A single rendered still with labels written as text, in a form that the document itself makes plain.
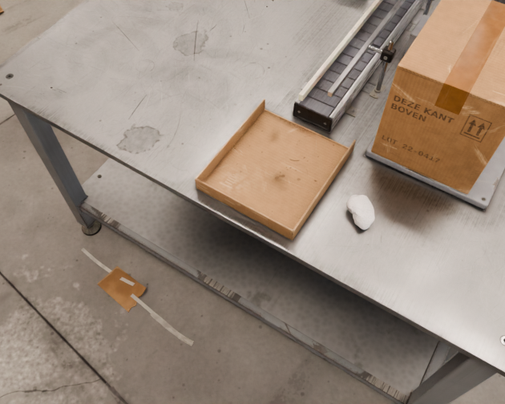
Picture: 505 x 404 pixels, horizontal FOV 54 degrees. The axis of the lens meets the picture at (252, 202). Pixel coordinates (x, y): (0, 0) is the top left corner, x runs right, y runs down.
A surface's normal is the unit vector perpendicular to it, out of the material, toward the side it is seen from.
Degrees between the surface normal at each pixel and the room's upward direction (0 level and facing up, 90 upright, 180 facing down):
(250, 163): 0
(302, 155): 0
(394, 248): 0
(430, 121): 90
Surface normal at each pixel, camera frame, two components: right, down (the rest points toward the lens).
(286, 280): 0.00, -0.56
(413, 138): -0.53, 0.71
